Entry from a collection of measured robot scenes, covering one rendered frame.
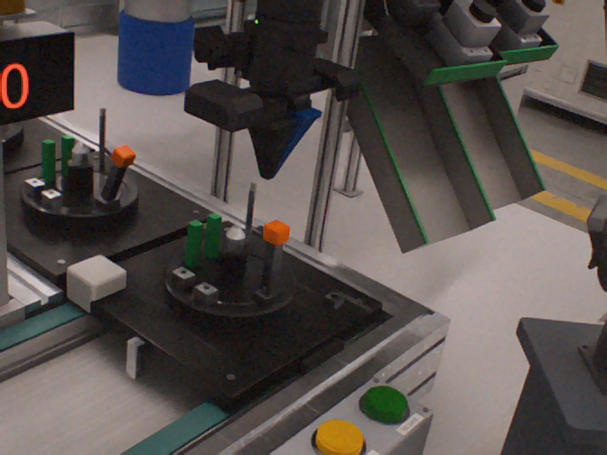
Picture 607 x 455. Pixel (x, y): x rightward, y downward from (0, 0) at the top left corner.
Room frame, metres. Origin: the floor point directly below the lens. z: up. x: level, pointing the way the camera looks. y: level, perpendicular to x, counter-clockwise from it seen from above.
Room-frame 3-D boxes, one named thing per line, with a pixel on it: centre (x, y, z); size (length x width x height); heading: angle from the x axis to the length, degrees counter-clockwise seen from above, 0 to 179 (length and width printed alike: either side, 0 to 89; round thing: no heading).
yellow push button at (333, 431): (0.53, -0.06, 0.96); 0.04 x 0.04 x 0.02
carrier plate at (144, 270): (0.72, 0.07, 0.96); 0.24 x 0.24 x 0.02; 54
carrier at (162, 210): (0.87, 0.28, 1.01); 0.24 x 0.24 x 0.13; 54
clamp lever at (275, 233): (0.70, 0.03, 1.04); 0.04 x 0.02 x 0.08; 54
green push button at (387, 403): (0.59, -0.10, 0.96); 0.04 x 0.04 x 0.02
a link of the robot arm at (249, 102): (0.70, 0.04, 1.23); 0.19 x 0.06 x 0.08; 146
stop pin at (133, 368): (0.62, 0.14, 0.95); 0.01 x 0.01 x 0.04; 54
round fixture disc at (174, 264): (0.72, 0.07, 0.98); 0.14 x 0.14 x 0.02
